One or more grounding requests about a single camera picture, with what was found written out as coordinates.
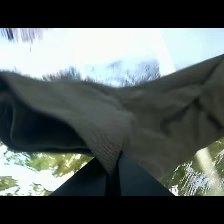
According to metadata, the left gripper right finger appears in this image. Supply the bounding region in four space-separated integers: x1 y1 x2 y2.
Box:
114 150 175 197

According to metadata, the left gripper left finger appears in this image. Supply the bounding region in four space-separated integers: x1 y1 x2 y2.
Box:
50 156 108 197

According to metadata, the olive green long-sleeved shirt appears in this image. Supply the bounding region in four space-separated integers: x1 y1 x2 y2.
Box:
0 54 224 183

